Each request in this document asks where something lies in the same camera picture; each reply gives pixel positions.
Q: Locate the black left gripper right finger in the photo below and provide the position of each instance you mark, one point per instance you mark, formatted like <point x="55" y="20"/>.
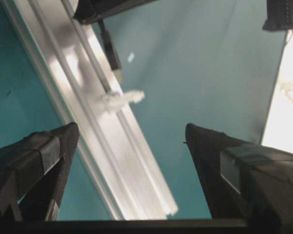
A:
<point x="243" y="180"/>

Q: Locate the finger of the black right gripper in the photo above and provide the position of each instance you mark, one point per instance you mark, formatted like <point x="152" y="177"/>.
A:
<point x="91" y="11"/>

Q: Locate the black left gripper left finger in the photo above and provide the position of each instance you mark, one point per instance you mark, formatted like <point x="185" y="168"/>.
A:
<point x="34" y="172"/>

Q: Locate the small tape piece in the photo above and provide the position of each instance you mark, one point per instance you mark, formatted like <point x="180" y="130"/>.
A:
<point x="130" y="57"/>

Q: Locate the aluminium extrusion rail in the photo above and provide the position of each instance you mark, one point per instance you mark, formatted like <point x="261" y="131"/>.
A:
<point x="77" y="76"/>

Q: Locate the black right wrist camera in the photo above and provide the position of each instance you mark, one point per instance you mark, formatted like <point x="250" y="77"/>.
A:
<point x="279" y="15"/>

